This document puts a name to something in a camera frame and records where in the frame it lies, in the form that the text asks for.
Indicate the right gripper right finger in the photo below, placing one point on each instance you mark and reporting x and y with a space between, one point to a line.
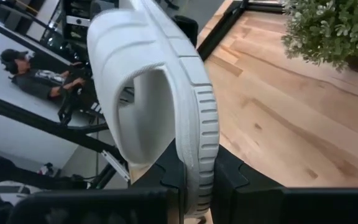
244 202

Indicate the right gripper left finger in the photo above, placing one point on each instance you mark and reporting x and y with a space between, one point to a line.
160 202

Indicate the grey rubber slide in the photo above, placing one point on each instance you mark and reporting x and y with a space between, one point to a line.
154 40

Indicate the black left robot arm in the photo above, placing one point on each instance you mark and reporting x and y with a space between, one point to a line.
5 169

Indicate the person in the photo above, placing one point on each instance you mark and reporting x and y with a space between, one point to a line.
33 82

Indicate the potted green plant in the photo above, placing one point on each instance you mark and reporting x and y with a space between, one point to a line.
328 28

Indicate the black equipment rack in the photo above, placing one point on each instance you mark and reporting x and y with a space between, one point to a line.
79 21

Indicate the silver aluminium rail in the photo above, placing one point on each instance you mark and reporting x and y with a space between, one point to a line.
117 166

